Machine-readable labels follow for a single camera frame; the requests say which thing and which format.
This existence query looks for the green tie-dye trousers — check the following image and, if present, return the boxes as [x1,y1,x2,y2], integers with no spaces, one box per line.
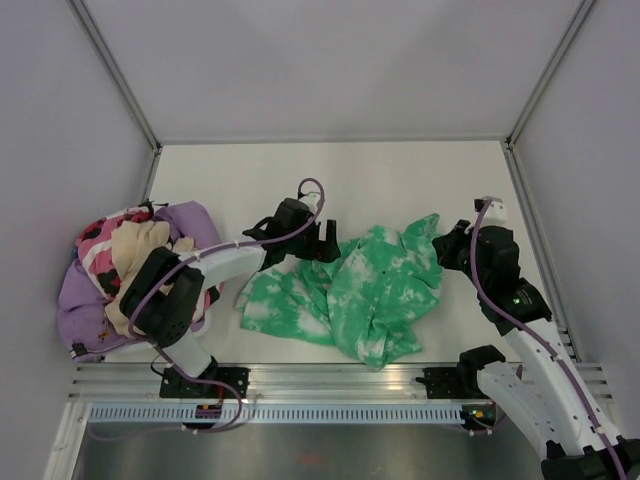
[235,213,443,370]

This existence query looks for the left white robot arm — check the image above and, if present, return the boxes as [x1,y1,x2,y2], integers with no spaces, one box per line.
[120,193,341,397]

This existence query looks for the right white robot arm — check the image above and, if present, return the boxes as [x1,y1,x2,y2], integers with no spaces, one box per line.
[433,220,639,479]

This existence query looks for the purple trousers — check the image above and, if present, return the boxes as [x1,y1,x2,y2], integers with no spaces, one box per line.
[56,200,219,363]

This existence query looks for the beige garment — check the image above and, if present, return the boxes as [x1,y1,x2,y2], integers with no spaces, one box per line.
[105,221,196,339]

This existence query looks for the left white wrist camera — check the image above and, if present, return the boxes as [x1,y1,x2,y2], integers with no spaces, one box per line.
[298,191,322,214]

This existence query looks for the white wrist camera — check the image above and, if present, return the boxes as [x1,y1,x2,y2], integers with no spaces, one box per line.
[474,196,508,224]
[298,191,322,214]

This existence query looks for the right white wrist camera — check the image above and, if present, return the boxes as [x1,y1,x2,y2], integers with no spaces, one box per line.
[474,196,508,224]

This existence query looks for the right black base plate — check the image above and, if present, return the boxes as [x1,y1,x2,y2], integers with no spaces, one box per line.
[414,366,489,400]

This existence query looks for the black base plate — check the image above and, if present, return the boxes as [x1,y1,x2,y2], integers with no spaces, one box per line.
[414,366,489,400]
[159,366,250,400]

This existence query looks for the slotted cable duct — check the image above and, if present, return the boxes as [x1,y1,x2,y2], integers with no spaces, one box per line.
[89,403,463,425]

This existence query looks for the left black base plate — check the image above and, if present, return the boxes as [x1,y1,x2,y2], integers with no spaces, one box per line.
[159,366,250,400]

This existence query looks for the aluminium rail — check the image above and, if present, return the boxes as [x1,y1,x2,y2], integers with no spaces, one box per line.
[67,362,615,404]

